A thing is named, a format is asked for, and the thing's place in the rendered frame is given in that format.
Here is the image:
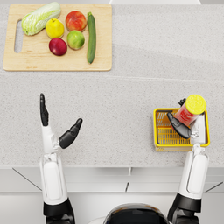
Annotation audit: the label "wooden cutting board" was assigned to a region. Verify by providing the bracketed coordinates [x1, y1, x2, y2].
[3, 3, 113, 73]

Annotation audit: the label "dark red apple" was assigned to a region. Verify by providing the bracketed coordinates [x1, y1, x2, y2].
[48, 37, 68, 57]

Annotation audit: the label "red potato chip can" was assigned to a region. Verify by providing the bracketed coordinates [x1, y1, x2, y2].
[173, 94, 207, 128]

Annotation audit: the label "dark round robot body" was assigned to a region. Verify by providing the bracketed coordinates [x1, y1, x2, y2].
[102, 202, 171, 224]

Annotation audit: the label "green apple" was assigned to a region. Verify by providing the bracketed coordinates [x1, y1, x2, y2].
[66, 30, 86, 51]

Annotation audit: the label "white counter drawer fronts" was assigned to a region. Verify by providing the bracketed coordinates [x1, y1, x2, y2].
[0, 165, 224, 193]

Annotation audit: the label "green napa cabbage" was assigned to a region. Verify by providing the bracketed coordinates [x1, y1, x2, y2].
[20, 1, 62, 37]

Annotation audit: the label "green cucumber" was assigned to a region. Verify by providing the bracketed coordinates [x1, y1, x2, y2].
[86, 11, 97, 65]

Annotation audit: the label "yellow slatted basket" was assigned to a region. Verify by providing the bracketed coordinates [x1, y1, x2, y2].
[153, 108, 211, 152]

